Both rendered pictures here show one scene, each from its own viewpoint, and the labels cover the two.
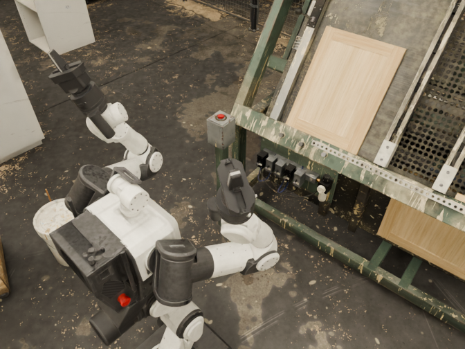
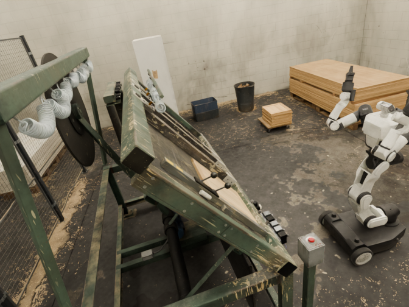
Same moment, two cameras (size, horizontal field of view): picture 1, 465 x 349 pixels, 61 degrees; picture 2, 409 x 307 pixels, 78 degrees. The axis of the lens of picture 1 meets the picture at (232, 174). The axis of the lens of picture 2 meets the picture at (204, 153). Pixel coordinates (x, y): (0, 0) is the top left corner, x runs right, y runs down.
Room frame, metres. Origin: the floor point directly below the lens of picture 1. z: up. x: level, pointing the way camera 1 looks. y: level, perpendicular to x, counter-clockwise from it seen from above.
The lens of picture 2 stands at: (3.06, 0.35, 2.31)
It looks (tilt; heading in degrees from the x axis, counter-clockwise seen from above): 29 degrees down; 221
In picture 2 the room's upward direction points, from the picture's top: 11 degrees counter-clockwise
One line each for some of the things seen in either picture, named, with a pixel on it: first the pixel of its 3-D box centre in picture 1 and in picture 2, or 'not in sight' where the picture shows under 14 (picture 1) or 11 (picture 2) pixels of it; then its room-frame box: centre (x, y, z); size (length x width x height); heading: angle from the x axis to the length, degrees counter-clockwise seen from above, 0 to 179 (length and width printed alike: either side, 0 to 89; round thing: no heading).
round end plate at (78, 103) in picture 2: not in sight; (75, 111); (2.26, -1.46, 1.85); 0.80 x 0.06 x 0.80; 51
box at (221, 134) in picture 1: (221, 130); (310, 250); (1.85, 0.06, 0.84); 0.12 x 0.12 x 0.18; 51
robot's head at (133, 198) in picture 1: (129, 195); (384, 108); (0.76, 0.29, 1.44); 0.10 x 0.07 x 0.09; 46
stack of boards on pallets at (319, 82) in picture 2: not in sight; (337, 88); (-2.99, -0.74, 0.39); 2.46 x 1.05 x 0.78; 46
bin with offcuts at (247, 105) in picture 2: not in sight; (244, 97); (-2.39, -2.70, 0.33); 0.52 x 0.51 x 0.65; 46
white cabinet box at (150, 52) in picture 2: not in sight; (159, 87); (-0.81, -3.95, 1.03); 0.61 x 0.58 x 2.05; 46
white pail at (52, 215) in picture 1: (64, 228); not in sight; (1.61, 1.08, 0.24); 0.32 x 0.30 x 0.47; 46
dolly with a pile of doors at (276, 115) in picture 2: not in sight; (274, 117); (-1.62, -1.64, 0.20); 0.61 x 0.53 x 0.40; 46
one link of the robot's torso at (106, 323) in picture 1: (131, 300); (384, 157); (0.70, 0.35, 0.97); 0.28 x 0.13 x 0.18; 136
